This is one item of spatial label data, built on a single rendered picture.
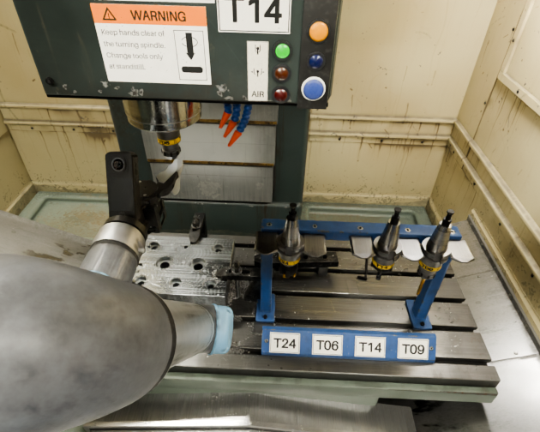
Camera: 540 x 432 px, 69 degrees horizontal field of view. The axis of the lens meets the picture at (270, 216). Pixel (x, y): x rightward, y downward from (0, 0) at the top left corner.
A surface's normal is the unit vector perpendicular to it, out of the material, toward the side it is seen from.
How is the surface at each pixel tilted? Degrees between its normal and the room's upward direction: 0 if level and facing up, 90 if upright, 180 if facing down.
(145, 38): 90
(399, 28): 90
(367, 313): 0
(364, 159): 90
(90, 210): 0
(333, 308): 0
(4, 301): 24
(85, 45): 90
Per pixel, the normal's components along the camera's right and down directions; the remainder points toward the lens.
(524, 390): -0.39, -0.73
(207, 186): -0.02, 0.61
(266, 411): 0.12, -0.76
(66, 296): 0.63, -0.66
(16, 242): 0.43, -0.68
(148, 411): -0.11, -0.77
